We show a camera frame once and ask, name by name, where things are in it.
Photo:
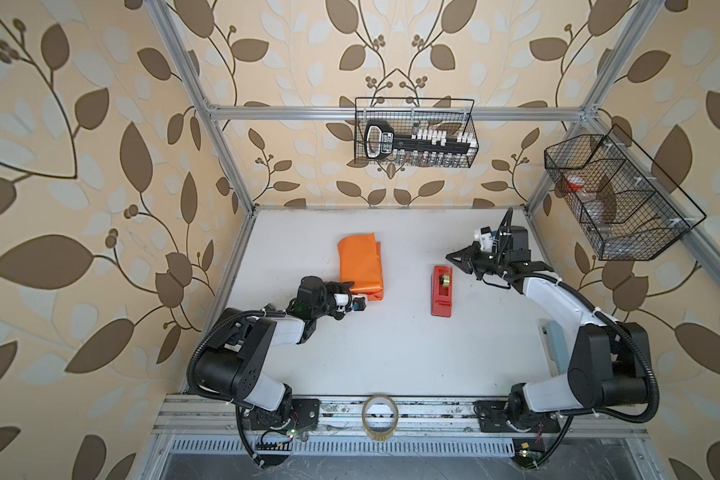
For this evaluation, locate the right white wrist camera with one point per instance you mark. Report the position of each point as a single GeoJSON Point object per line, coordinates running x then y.
{"type": "Point", "coordinates": [487, 239]}

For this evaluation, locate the yellow orange wrapping paper sheet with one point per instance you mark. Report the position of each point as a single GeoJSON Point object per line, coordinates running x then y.
{"type": "Point", "coordinates": [361, 265]}

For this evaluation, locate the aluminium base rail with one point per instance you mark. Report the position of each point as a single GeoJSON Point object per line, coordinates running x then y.
{"type": "Point", "coordinates": [421, 416]}

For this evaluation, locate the red capped clear jar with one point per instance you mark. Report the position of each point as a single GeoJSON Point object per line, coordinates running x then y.
{"type": "Point", "coordinates": [572, 184]}

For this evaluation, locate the side black wire basket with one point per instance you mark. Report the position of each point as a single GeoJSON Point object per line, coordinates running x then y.
{"type": "Point", "coordinates": [632, 208]}

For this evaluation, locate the back black wire basket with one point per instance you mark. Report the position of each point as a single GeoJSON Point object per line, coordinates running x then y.
{"type": "Point", "coordinates": [447, 113]}

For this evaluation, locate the red tape dispenser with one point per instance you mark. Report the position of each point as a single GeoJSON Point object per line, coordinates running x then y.
{"type": "Point", "coordinates": [441, 298]}

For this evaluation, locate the black socket set rail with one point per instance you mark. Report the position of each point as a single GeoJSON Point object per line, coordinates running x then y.
{"type": "Point", "coordinates": [380, 139]}

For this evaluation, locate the clear tape roll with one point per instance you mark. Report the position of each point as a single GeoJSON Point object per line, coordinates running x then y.
{"type": "Point", "coordinates": [380, 416]}

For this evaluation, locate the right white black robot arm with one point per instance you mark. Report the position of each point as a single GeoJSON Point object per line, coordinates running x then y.
{"type": "Point", "coordinates": [609, 368]}

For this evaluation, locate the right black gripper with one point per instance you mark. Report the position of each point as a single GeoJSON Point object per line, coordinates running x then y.
{"type": "Point", "coordinates": [467, 258]}

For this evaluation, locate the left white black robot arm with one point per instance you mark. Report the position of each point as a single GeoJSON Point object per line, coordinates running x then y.
{"type": "Point", "coordinates": [228, 366]}

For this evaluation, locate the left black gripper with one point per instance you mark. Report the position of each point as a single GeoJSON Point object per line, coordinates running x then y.
{"type": "Point", "coordinates": [335, 287]}

